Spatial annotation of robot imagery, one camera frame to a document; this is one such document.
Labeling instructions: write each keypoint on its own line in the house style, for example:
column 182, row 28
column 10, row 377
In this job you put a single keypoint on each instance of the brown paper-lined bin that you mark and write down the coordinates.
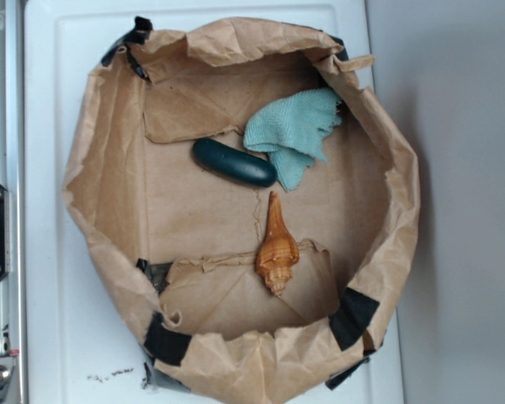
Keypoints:
column 176, row 245

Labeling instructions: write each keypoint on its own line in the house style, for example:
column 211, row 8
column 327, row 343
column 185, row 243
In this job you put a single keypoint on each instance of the dark green oval stone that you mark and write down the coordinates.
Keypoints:
column 232, row 164

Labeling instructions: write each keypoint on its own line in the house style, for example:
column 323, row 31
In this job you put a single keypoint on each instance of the orange spiral seashell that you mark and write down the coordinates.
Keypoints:
column 278, row 252

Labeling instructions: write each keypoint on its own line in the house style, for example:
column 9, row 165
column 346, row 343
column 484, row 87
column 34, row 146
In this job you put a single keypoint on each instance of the light teal cloth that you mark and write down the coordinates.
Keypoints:
column 291, row 132

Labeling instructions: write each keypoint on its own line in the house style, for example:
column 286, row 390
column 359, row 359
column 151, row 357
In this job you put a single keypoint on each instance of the aluminium frame rail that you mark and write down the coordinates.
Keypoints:
column 13, row 384

